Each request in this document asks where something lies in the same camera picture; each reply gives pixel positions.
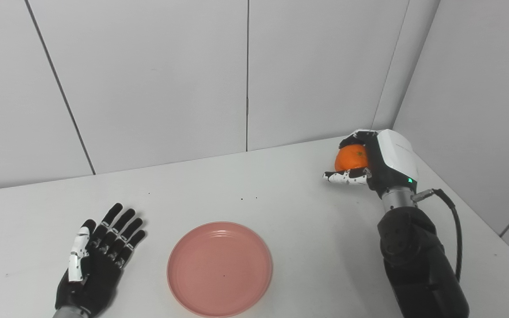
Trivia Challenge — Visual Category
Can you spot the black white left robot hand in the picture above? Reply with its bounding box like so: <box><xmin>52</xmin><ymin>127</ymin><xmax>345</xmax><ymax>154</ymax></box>
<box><xmin>54</xmin><ymin>203</ymin><xmax>147</xmax><ymax>318</ymax></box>

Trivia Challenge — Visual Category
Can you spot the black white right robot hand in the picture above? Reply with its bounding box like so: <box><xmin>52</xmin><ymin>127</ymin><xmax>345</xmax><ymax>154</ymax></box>
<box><xmin>323</xmin><ymin>129</ymin><xmax>419</xmax><ymax>200</ymax></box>

